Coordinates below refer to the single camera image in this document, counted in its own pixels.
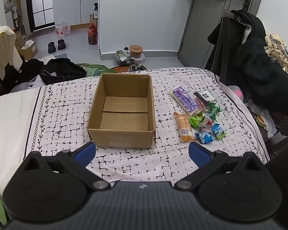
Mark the black spray bottle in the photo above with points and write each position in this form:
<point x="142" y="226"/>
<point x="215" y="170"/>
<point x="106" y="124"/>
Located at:
<point x="95" y="12"/>

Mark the printed blanket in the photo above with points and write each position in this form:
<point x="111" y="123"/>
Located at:
<point x="62" y="105"/>

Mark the purple snack packet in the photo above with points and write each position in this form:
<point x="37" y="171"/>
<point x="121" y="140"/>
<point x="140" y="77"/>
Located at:
<point x="184" y="98"/>

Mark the tall cardboard box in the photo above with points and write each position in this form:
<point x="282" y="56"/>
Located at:
<point x="18" y="39"/>

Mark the black bag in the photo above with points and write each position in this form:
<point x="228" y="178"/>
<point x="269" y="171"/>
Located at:
<point x="62" y="69"/>

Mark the brown paper tub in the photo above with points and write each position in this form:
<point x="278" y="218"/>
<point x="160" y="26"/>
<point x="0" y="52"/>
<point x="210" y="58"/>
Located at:
<point x="136" y="50"/>

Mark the grey door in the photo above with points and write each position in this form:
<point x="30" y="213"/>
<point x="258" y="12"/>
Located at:
<point x="201" y="28"/>

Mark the black framed glass door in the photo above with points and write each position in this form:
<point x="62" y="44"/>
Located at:
<point x="38" y="4"/>

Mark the burger toy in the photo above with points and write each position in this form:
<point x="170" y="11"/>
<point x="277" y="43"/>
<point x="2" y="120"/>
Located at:
<point x="261" y="121"/>

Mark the green rug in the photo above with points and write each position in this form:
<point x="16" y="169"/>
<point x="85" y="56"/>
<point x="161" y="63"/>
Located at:
<point x="96" y="69"/>

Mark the black clothes pile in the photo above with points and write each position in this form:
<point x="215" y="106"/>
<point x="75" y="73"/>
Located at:
<point x="24" y="71"/>

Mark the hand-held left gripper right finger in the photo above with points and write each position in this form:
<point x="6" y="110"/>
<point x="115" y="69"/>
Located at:
<point x="198" y="152"/>

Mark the open cardboard box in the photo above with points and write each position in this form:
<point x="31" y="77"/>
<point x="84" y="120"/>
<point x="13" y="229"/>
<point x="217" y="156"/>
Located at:
<point x="30" y="51"/>

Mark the white cabinet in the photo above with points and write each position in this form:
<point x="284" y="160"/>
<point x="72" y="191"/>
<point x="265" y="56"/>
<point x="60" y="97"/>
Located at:
<point x="67" y="7"/>

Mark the dark sneaker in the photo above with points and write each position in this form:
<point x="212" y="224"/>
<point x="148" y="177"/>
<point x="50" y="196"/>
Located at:
<point x="137" y="68"/>

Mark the black and white snack packet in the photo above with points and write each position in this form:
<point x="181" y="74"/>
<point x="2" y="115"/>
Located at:
<point x="206" y="95"/>

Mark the black slipper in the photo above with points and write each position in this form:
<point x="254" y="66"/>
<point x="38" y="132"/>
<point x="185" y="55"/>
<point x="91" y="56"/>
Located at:
<point x="61" y="44"/>
<point x="51" y="47"/>

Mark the beige knitted scarf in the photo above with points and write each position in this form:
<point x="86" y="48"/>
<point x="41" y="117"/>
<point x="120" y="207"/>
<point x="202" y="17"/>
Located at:
<point x="278" y="50"/>

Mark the orange round mat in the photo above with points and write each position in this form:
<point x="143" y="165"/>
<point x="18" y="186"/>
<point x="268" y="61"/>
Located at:
<point x="118" y="69"/>

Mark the green candy packet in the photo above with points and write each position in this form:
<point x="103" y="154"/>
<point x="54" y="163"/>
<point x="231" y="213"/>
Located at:
<point x="213" y="109"/>

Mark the pink cloth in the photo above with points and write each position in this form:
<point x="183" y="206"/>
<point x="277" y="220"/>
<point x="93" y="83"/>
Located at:
<point x="237" y="92"/>

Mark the blue and green snack packet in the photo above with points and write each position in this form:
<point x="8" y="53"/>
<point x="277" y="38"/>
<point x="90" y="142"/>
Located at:
<point x="218" y="131"/>

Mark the red oil bottle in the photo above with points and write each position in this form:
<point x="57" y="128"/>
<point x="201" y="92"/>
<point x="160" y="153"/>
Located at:
<point x="92" y="34"/>

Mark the standing fan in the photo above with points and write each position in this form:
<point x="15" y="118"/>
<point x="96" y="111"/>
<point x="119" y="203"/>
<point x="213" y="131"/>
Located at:
<point x="15" y="9"/>

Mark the plastic trash bag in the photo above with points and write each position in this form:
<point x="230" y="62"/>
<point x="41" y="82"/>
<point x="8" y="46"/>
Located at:
<point x="122" y="57"/>

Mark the grey floor mat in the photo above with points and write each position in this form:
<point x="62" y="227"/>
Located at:
<point x="60" y="56"/>

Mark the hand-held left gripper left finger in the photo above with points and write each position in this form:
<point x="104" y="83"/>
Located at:
<point x="86" y="152"/>

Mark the white plastic bag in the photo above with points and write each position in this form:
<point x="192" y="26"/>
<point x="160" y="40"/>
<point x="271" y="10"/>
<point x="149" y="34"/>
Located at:
<point x="270" y="124"/>

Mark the black fluffy coat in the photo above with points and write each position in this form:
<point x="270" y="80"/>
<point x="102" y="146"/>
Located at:
<point x="266" y="81"/>

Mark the dotted beige cloth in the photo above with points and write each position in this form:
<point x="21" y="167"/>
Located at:
<point x="4" y="50"/>

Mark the clear packet with red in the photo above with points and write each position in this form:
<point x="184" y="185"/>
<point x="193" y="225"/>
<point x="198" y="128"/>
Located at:
<point x="206" y="118"/>

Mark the white bed sheet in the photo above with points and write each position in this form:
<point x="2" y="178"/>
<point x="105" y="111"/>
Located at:
<point x="9" y="124"/>

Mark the orange biscuit packet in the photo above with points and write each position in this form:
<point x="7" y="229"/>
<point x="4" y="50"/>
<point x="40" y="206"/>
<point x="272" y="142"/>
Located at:
<point x="183" y="125"/>

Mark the pack of water bottles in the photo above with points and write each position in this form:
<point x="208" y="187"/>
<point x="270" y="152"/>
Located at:
<point x="62" y="28"/>

